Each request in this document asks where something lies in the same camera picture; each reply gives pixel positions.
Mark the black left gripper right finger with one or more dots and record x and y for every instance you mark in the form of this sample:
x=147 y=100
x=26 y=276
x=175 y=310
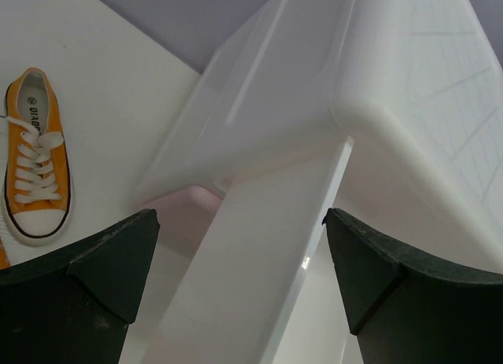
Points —
x=405 y=305

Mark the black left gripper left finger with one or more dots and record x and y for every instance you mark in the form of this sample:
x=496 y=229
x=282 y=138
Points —
x=75 y=304

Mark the white shoe cabinet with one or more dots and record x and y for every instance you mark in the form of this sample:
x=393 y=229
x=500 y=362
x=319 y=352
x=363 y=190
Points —
x=417 y=87

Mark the orange canvas sneaker near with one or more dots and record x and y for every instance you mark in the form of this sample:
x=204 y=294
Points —
x=4 y=260

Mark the orange canvas sneaker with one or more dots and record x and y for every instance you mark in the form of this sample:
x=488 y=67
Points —
x=37 y=189
x=4 y=260

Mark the orange canvas sneaker far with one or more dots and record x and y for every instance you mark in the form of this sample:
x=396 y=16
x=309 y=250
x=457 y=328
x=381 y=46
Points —
x=37 y=189

